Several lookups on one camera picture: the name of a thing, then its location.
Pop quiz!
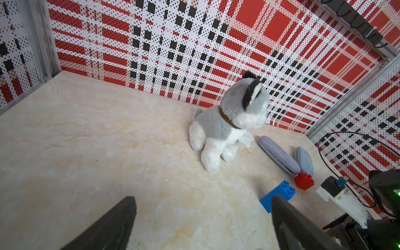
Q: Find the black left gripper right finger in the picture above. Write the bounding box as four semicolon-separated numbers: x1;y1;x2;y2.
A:
271;196;343;250

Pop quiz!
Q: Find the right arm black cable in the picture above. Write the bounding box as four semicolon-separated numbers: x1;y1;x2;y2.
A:
317;131;400;209

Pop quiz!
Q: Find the red square lego brick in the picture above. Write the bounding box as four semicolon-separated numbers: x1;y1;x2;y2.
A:
294;173;315;191

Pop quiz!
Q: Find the purple grey oval case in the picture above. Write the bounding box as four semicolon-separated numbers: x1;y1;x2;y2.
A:
259;135;301;176

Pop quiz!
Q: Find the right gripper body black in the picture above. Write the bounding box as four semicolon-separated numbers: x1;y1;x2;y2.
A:
322;213;400;250

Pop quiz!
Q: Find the grey white husky plush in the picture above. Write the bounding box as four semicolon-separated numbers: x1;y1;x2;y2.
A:
189;71;270;174

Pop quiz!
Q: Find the blue grey oval case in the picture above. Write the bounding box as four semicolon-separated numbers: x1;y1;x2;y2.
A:
294;146;314;177

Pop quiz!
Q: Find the black hook rail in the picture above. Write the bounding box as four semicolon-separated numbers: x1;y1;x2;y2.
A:
318;0;390;50

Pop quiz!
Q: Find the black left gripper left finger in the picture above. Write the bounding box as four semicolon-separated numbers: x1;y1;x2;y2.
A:
62;196;136;250

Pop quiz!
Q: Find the blue square lego brick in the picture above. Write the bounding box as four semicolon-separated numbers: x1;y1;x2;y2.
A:
260;180;296;213

